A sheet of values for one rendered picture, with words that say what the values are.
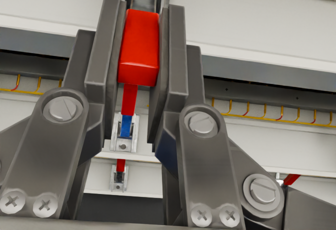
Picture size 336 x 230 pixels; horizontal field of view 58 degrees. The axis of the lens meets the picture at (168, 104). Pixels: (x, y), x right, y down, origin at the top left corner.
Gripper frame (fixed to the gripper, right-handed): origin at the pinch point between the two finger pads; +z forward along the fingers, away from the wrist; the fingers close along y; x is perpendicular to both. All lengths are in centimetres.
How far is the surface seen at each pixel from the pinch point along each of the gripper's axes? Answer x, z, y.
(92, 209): -51, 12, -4
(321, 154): -21.1, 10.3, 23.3
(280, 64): -3.4, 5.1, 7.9
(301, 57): -3.1, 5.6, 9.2
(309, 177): -38, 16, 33
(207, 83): -16.0, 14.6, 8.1
